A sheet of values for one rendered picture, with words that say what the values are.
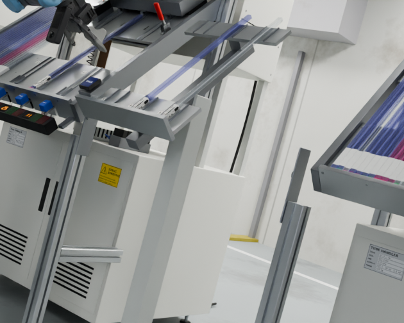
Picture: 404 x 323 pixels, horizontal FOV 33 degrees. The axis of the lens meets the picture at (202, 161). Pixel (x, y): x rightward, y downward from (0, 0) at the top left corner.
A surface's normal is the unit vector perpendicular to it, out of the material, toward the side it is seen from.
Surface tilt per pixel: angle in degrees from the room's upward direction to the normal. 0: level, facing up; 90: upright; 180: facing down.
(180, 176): 90
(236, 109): 90
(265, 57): 90
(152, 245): 90
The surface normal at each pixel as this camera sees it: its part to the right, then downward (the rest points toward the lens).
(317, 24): -0.60, -0.13
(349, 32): 0.76, 0.22
